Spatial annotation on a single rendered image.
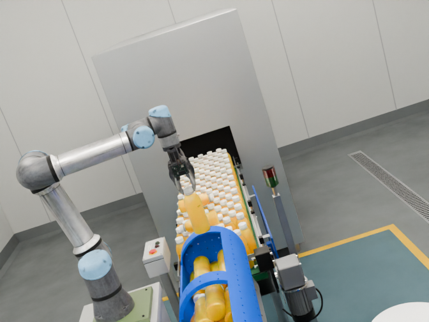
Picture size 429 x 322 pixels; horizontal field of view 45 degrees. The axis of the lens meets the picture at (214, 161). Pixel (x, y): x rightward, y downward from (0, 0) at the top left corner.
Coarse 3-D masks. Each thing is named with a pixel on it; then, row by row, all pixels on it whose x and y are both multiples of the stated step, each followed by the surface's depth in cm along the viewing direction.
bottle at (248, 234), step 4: (244, 228) 249; (248, 228) 250; (244, 232) 248; (248, 232) 249; (248, 236) 248; (252, 236) 250; (248, 240) 249; (252, 240) 250; (248, 244) 249; (252, 244) 250; (252, 248) 250; (256, 248) 252; (252, 252) 250
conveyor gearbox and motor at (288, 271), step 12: (276, 264) 251; (288, 264) 248; (300, 264) 247; (276, 276) 251; (288, 276) 247; (300, 276) 247; (288, 288) 249; (300, 288) 248; (312, 288) 253; (288, 300) 255; (300, 300) 252; (288, 312) 275; (300, 312) 254; (312, 312) 256
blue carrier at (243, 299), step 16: (192, 240) 219; (208, 240) 225; (224, 240) 211; (240, 240) 223; (192, 256) 227; (208, 256) 227; (224, 256) 197; (240, 256) 204; (208, 272) 186; (224, 272) 185; (240, 272) 190; (192, 288) 181; (240, 288) 177; (192, 304) 208; (240, 304) 167; (256, 304) 177; (240, 320) 158; (256, 320) 164
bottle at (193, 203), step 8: (192, 192) 207; (184, 200) 208; (192, 200) 207; (200, 200) 209; (192, 208) 207; (200, 208) 208; (192, 216) 208; (200, 216) 208; (192, 224) 210; (200, 224) 209; (208, 224) 211; (200, 232) 210
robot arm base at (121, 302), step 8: (120, 288) 189; (104, 296) 185; (112, 296) 186; (120, 296) 188; (128, 296) 192; (96, 304) 187; (104, 304) 186; (112, 304) 186; (120, 304) 188; (128, 304) 190; (96, 312) 188; (104, 312) 186; (112, 312) 186; (120, 312) 186; (128, 312) 189; (96, 320) 189; (104, 320) 186; (112, 320) 186
